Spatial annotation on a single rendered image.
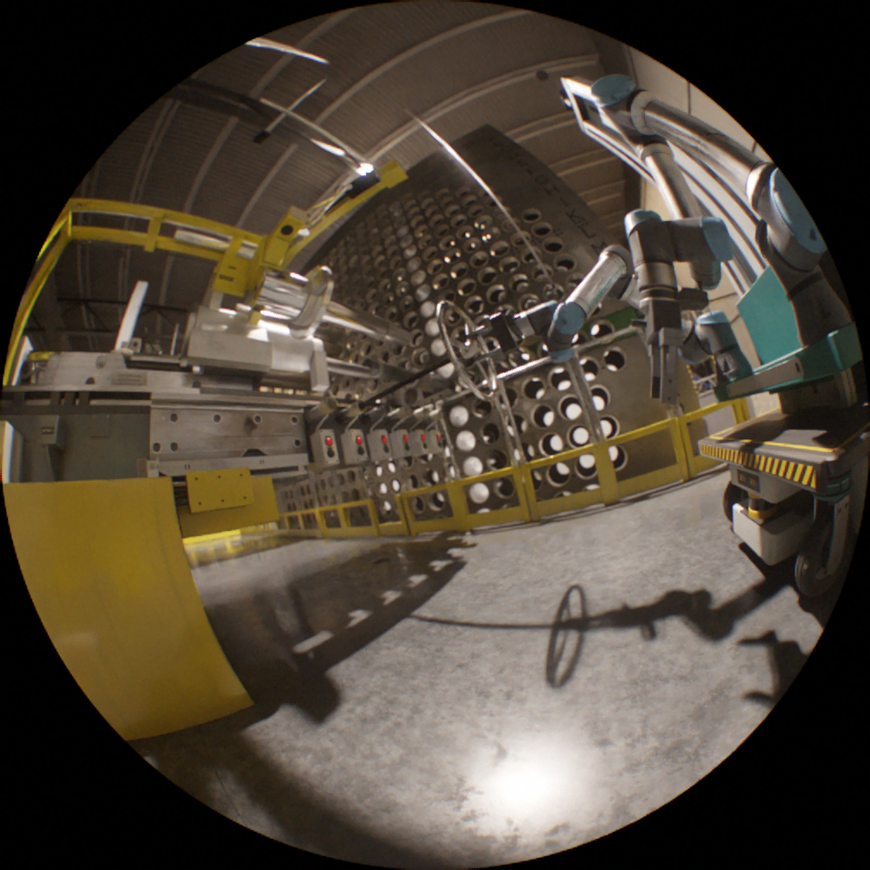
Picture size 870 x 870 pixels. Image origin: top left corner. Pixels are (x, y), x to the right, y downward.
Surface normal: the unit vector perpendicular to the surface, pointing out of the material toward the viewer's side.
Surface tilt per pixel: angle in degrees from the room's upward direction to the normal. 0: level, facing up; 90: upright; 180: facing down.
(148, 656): 90
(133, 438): 90
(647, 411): 90
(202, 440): 90
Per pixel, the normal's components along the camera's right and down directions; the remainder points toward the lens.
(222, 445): 0.80, -0.29
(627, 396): -0.55, 0.01
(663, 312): -0.64, 0.18
